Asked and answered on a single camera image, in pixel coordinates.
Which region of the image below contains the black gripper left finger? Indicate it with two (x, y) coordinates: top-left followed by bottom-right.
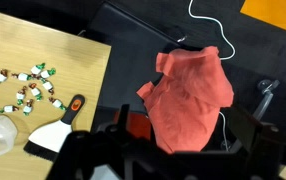
(45, 104), (142, 180)

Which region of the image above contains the black chair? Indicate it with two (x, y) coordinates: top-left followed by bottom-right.
(82, 1), (184, 134)

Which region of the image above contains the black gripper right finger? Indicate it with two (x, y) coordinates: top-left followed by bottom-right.
(228, 104), (286, 180)

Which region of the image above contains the grey metal stand leg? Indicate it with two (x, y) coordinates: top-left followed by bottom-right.
(236, 79), (281, 149)

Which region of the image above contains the white green candy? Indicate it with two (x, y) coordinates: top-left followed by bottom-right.
(39, 67), (57, 81)
(15, 85), (29, 106)
(11, 71), (34, 83)
(40, 78), (56, 96)
(28, 82), (44, 102)
(47, 96), (67, 112)
(22, 98), (35, 117)
(0, 68), (10, 84)
(29, 62), (47, 76)
(0, 104), (20, 114)

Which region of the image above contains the white cable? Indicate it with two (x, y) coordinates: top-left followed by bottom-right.
(187, 0), (236, 153)

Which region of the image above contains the salmon red towel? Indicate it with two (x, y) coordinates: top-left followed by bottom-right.
(136, 45), (235, 155)

